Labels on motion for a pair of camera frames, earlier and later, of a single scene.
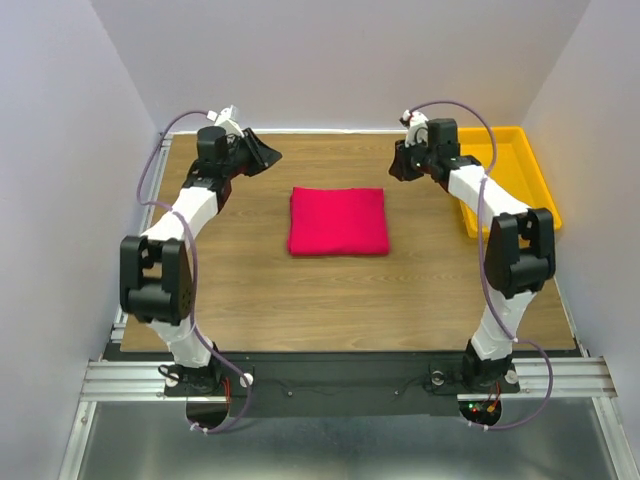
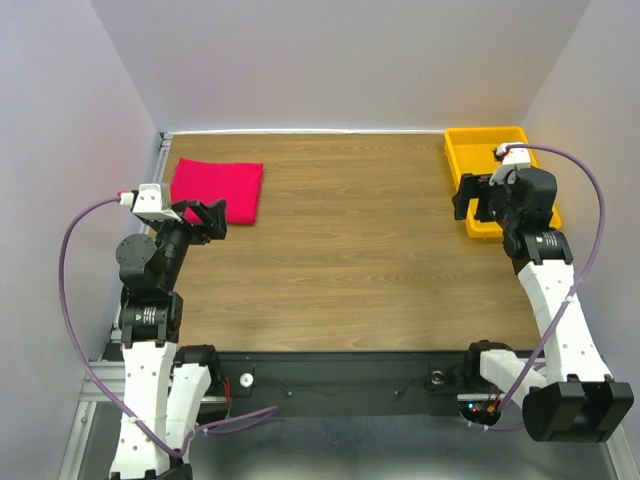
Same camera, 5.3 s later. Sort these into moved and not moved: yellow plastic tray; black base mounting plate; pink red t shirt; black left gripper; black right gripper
Moved: pink red t shirt; black left gripper; black right gripper
Not moved: black base mounting plate; yellow plastic tray
